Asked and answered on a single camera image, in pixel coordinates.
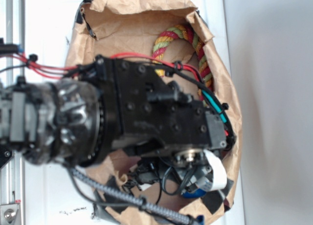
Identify red wire bundle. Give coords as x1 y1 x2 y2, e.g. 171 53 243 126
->
14 52 203 80

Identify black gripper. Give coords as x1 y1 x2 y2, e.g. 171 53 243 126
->
96 55 236 166

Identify aluminium frame rail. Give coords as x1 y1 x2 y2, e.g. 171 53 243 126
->
0 0 26 225

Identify blue plastic bottle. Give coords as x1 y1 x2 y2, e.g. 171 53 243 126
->
182 188 207 199

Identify glowing gel gripper finger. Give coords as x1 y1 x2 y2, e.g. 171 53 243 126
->
204 150 227 190

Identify metal corner bracket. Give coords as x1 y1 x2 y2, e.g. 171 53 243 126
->
0 203 20 225

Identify multicolour braided rope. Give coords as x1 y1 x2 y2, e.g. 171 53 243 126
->
153 24 215 98

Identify braided grey cable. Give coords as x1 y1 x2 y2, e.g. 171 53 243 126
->
69 167 199 225

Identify teal wire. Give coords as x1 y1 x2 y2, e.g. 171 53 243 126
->
201 89 228 124

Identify brown paper bag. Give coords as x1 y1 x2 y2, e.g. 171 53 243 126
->
65 0 243 225

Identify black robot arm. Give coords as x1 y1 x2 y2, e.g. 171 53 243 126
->
0 56 235 192

